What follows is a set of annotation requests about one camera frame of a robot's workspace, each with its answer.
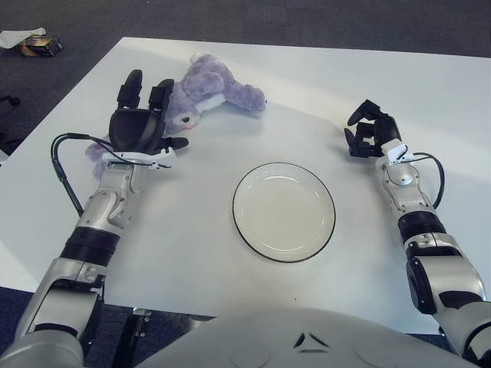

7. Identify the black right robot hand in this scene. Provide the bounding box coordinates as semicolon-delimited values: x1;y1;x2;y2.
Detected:
344;99;403;158

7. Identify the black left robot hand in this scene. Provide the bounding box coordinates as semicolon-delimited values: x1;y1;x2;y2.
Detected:
108;69;189;156

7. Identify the purple plush bunny doll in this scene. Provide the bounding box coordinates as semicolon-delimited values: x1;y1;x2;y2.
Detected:
84;52;267;179

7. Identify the white plate with black rim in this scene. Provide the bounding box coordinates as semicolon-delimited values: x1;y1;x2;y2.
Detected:
232;162;337;264

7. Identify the black and brown box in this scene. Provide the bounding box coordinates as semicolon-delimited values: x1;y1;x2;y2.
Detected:
19;34;64;58

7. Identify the black chair base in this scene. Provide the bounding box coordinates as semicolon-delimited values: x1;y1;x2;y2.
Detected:
0;95;24;149

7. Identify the grey robot torso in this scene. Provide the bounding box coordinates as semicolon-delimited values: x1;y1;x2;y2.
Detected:
141;306;469;368

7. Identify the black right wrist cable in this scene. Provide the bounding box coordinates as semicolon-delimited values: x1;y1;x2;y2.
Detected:
414;152;446;210

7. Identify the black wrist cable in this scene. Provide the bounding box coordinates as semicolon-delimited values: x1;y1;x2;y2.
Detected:
414;152;446;210
51;133;116;215

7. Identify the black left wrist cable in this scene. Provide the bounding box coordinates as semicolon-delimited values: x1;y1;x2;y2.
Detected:
51;133;116;215

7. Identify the metal table leg bracket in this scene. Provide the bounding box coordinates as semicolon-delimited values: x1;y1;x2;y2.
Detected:
126;306;153;338

